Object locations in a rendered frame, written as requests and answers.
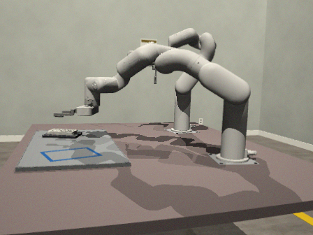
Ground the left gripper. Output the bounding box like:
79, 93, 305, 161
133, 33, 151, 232
54, 105, 100, 118

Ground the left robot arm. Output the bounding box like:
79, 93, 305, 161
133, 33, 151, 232
85, 43, 256, 163

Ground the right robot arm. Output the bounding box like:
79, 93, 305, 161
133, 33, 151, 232
168, 28, 217, 133

